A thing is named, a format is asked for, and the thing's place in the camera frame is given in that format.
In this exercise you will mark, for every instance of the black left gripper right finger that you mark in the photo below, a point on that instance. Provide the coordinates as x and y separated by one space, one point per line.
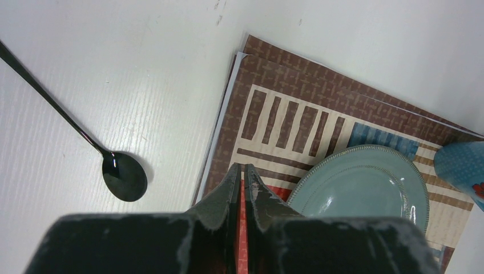
280 240

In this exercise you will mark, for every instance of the blue ceramic mug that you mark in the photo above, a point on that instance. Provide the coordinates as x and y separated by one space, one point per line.
461 165

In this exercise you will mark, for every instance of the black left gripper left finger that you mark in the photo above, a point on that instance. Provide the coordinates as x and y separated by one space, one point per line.
199 240

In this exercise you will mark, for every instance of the striped patchwork placemat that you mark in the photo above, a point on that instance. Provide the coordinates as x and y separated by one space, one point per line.
284 114

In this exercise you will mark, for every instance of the teal ceramic plate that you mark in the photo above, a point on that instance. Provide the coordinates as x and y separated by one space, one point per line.
364 181

